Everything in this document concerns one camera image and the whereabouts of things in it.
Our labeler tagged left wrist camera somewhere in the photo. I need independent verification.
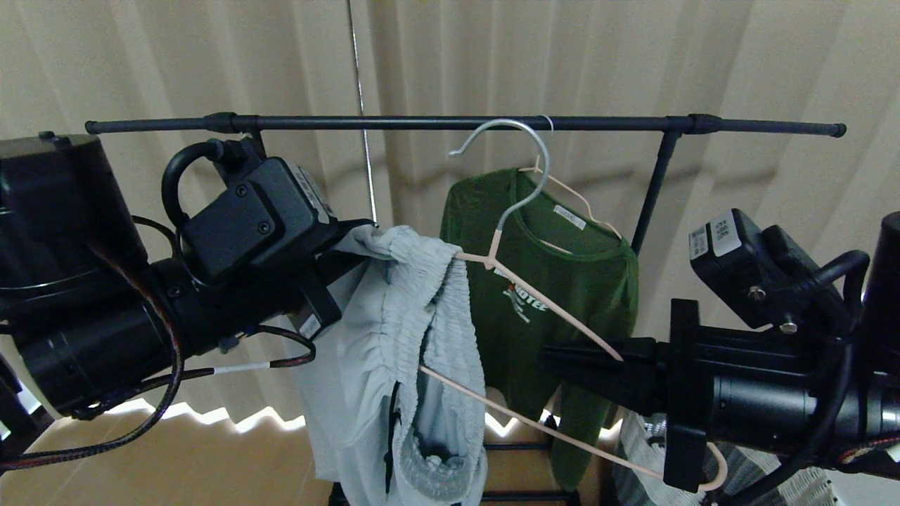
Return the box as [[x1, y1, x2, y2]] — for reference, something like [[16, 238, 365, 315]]
[[160, 137, 338, 286]]

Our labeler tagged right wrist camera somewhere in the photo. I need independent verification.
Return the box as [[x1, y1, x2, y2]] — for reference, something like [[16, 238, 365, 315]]
[[688, 209, 873, 335]]

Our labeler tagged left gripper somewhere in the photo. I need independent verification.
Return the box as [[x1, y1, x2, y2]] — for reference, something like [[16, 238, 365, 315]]
[[151, 218, 377, 359]]

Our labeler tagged green long-sleeved shirt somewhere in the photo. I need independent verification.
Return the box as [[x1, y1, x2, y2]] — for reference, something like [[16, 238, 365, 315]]
[[441, 169, 639, 493]]

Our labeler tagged white laundry basket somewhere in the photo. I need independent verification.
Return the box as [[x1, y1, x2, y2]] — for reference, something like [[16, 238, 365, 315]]
[[612, 411, 839, 506]]

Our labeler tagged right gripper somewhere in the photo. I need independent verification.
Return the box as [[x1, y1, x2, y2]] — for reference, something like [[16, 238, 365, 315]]
[[663, 299, 869, 493]]

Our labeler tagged black clothes rack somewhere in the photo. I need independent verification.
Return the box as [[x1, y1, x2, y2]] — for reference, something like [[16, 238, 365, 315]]
[[84, 112, 847, 506]]

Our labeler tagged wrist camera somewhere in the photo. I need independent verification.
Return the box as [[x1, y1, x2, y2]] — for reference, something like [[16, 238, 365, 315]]
[[688, 209, 873, 335], [160, 137, 338, 286]]

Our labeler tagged pink clothes hanger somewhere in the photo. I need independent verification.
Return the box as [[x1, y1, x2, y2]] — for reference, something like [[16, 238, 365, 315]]
[[418, 118, 730, 494], [518, 116, 624, 256]]

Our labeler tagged blue-grey garment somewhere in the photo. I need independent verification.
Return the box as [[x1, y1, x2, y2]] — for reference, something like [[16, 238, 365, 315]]
[[292, 225, 489, 506]]

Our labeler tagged beige curtain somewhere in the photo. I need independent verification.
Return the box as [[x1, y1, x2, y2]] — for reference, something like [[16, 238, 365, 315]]
[[0, 0, 900, 436]]

